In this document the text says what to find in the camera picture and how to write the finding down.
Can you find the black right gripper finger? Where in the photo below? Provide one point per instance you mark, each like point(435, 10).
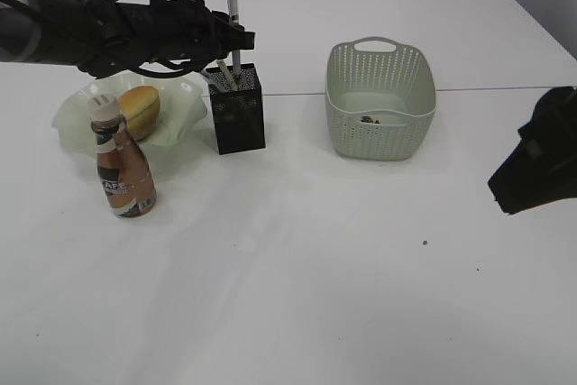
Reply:
point(542, 168)

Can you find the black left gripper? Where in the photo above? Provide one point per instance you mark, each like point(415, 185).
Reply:
point(163, 41)

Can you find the beige retractable pen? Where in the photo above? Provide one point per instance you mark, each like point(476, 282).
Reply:
point(228, 76)

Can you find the blue white retractable pen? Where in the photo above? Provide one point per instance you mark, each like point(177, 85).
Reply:
point(213, 82)

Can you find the grey white retractable pen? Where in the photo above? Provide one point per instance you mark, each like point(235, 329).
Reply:
point(233, 10)

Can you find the oblong golden bread roll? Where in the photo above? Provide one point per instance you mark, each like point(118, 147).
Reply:
point(140, 107)

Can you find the brown coffee drink bottle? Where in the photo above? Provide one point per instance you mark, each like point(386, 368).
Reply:
point(122, 168)

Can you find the smaller paper piece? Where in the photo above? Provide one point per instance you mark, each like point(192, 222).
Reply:
point(369, 120)

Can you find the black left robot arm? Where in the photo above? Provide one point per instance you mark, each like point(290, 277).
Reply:
point(51, 32)

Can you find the pale green wavy glass plate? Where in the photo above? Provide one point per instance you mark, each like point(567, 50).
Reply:
point(181, 107)

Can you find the black mesh pen holder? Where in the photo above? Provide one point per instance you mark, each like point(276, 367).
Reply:
point(238, 116)

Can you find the pale green plastic basket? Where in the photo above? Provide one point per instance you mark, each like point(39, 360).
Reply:
point(384, 79)

